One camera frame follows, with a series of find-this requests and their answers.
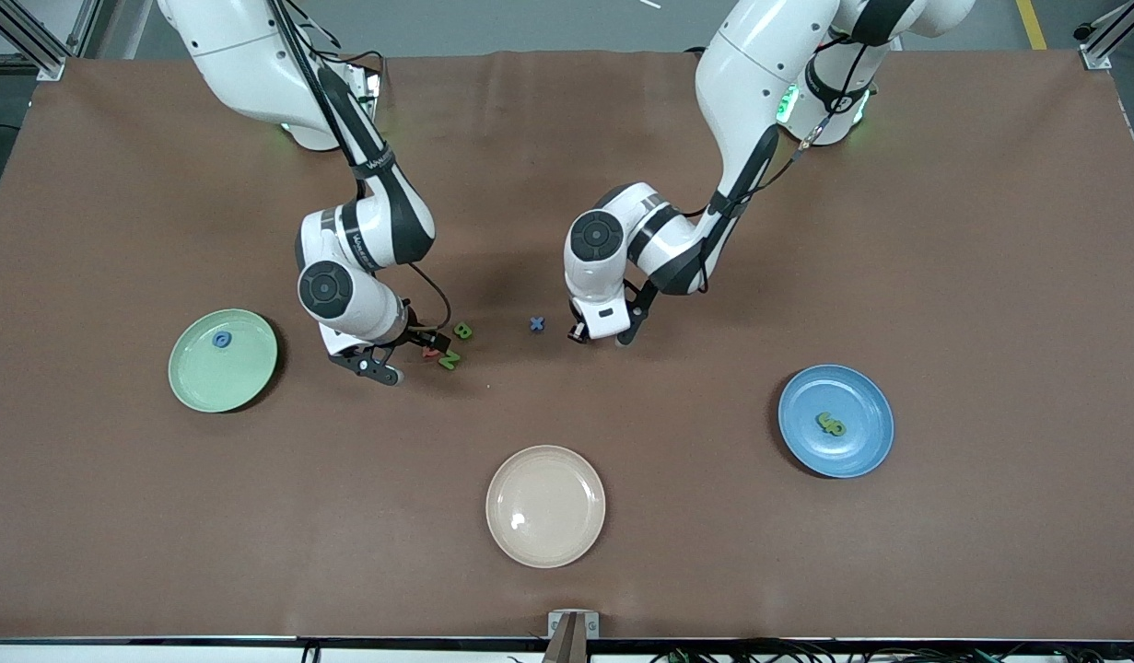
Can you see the green letter u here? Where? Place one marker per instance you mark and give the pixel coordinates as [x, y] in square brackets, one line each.
[824, 421]

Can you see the brown table cover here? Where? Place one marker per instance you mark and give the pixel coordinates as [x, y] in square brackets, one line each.
[622, 571]

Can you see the aluminium frame profile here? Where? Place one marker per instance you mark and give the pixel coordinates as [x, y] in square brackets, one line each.
[49, 64]
[1110, 23]

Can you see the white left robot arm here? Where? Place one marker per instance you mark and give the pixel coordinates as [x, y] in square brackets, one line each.
[751, 83]

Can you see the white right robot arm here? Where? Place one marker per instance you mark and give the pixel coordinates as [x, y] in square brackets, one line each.
[244, 64]

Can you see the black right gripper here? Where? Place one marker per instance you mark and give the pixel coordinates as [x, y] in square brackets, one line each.
[420, 338]

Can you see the beige plate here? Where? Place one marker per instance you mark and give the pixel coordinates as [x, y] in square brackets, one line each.
[548, 516]

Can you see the green letter B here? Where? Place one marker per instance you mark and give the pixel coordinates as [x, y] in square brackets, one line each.
[463, 331]

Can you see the green letter N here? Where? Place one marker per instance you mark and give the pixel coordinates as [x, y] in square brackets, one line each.
[450, 362]

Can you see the green letter p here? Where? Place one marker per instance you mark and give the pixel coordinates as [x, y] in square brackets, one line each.
[839, 429]

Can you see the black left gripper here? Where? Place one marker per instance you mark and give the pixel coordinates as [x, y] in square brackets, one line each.
[578, 331]

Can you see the blue plate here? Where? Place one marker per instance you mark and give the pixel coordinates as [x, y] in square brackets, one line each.
[861, 451]

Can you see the grey metal bracket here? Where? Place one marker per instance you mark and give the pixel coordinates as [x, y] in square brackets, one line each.
[573, 635]

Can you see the blue letter G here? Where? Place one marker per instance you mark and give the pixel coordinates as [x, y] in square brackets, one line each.
[222, 340]

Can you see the green plate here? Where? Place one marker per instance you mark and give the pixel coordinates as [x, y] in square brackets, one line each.
[226, 382]

